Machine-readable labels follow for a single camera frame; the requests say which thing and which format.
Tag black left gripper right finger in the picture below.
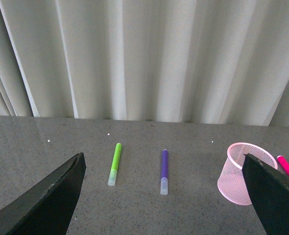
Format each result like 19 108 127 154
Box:
242 154 289 235

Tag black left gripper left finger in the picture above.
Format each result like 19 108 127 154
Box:
0 153 86 235

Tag pink highlighter pen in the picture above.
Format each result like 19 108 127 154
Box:
277 155 289 176

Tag purple highlighter pen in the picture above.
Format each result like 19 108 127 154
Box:
160 149 169 195

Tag pink mesh pen cup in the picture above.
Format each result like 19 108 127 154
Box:
217 142 278 206

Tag green highlighter pen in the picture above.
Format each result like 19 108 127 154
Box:
107 143 122 187

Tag white pleated curtain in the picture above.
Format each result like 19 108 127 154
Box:
0 0 289 126

